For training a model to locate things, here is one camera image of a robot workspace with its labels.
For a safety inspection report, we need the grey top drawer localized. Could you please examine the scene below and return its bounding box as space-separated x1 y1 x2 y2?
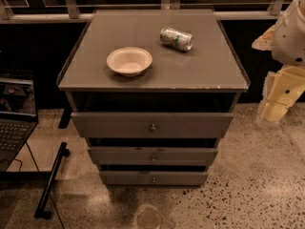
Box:
71 113 233 138

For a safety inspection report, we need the grey middle drawer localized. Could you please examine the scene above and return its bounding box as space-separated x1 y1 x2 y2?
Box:
88 147 218 166

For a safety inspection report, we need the grey bottom drawer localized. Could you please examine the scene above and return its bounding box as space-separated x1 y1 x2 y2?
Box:
100 171 208 186

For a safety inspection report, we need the black laptop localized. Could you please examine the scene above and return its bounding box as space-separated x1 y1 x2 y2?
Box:
0 70 38 172

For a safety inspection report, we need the grey drawer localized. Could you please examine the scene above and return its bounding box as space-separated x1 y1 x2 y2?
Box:
100 171 208 186
71 113 233 138
88 147 218 166

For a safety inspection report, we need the silver green soda can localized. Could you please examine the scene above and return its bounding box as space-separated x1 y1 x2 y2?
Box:
160 27 193 52

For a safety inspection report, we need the metal railing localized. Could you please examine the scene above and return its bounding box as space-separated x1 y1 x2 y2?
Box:
0 0 305 25

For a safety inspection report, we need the white paper bowl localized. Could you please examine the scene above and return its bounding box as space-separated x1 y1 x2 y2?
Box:
107 47 153 77

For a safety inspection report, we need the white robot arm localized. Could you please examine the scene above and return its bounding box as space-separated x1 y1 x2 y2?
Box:
252 0 305 123

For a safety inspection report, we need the grey drawer cabinet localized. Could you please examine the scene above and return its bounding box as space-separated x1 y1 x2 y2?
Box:
57 10 249 175

